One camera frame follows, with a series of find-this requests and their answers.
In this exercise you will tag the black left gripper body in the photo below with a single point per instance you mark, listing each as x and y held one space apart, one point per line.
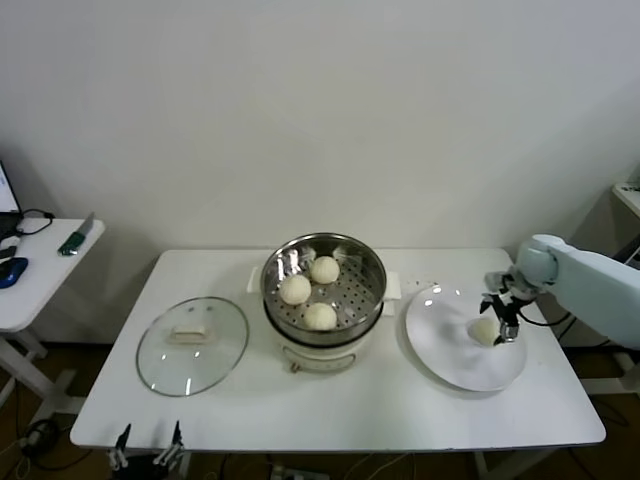
150 467

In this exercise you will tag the white side table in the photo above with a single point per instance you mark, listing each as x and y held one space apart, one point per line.
45 280

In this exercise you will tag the white steamed baozi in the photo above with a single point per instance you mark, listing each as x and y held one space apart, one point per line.
295 290
325 270
482 332
320 316

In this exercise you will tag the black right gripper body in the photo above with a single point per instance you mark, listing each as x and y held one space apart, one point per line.
512 297

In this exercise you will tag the blue computer mouse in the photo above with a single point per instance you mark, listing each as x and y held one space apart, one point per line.
11 272

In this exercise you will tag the cream electric cooker pot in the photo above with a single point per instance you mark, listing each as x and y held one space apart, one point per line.
320 357

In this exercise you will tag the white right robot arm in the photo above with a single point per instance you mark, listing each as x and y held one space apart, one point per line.
590 285

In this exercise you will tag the small white black device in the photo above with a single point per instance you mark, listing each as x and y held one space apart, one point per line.
7 248

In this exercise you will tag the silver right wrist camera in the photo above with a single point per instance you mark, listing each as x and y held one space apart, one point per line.
495 281

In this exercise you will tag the white floor power strip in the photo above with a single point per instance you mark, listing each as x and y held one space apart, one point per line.
282 472

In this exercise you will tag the white shelf stand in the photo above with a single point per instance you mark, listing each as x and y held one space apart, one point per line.
627 192

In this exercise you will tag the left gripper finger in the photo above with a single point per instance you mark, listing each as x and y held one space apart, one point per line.
121 450
171 450

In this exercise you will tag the white round plate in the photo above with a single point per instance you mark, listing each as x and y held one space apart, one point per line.
450 345

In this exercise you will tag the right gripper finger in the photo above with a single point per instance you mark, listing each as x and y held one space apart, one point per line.
507 332
487 304

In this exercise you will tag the stainless steel steamer basket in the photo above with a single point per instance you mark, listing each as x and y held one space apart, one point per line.
360 300

